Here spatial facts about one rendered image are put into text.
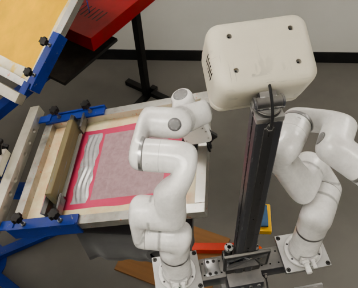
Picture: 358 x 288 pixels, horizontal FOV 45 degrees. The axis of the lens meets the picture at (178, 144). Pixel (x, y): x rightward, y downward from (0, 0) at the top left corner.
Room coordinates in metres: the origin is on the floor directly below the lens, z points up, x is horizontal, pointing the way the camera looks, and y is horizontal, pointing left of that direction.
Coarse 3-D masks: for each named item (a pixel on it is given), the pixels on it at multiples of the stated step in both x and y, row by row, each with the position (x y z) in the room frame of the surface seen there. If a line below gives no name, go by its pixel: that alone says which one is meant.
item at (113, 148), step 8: (112, 128) 1.28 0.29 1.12; (120, 128) 1.27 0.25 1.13; (128, 128) 1.26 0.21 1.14; (88, 136) 1.27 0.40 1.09; (104, 136) 1.25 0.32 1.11; (112, 136) 1.24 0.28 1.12; (120, 136) 1.22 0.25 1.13; (128, 136) 1.21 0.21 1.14; (80, 144) 1.24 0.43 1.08; (104, 144) 1.20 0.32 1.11; (112, 144) 1.19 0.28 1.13; (120, 144) 1.18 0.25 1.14; (128, 144) 1.17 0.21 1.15; (80, 152) 1.19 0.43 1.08; (104, 152) 1.15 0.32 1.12; (112, 152) 1.14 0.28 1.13; (120, 152) 1.13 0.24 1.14; (80, 160) 1.14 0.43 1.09; (96, 160) 1.12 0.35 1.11; (104, 160) 1.11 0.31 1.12; (112, 160) 1.10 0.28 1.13; (120, 160) 1.09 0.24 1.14
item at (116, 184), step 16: (96, 176) 1.04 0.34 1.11; (112, 176) 1.02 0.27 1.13; (128, 176) 1.00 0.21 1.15; (144, 176) 0.98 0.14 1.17; (160, 176) 0.96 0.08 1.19; (96, 192) 0.95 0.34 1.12; (112, 192) 0.94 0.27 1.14; (128, 192) 0.92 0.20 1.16; (144, 192) 0.90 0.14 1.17; (64, 208) 0.91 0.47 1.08; (80, 208) 0.90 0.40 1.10
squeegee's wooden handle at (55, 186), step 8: (72, 120) 1.29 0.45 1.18; (72, 128) 1.25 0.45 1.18; (64, 136) 1.21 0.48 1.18; (72, 136) 1.22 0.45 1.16; (64, 144) 1.16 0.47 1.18; (72, 144) 1.19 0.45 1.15; (64, 152) 1.12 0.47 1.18; (72, 152) 1.15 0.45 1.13; (56, 160) 1.08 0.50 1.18; (64, 160) 1.09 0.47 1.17; (56, 168) 1.04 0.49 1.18; (64, 168) 1.06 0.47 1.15; (56, 176) 1.00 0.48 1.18; (64, 176) 1.03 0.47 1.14; (48, 184) 0.97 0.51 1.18; (56, 184) 0.97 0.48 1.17; (64, 184) 1.00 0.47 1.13; (48, 192) 0.93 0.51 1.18; (56, 192) 0.94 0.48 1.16; (56, 200) 0.92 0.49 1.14
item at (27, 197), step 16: (112, 112) 1.35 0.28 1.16; (128, 112) 1.33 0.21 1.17; (48, 128) 1.36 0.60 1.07; (48, 144) 1.27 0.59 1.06; (208, 160) 0.98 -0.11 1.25; (32, 176) 1.09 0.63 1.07; (208, 176) 0.91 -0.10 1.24; (32, 192) 1.02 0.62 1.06; (192, 208) 0.77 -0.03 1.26; (80, 224) 0.80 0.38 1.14; (96, 224) 0.79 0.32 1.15; (112, 224) 0.79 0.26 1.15; (128, 224) 0.78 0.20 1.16
